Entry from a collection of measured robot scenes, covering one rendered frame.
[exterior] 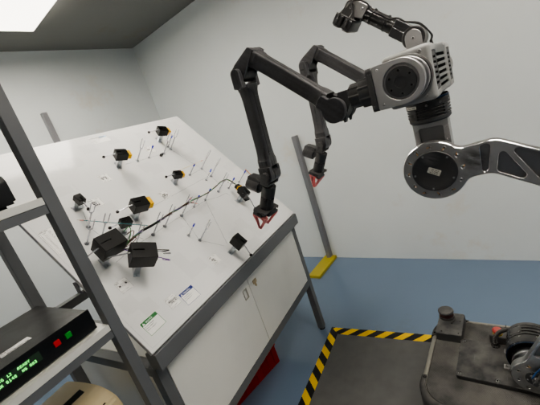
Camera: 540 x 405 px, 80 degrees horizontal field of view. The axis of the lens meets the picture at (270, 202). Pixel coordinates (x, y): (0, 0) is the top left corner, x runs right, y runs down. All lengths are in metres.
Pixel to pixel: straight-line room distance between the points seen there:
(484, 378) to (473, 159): 0.90
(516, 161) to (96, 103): 3.49
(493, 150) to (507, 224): 1.61
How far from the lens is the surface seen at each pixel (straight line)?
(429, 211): 2.76
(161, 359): 1.24
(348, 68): 1.56
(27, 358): 1.04
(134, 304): 1.29
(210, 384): 1.49
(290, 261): 1.99
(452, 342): 1.84
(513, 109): 2.52
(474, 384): 1.68
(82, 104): 3.74
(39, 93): 3.64
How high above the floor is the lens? 1.47
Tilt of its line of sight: 14 degrees down
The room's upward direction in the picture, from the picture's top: 18 degrees counter-clockwise
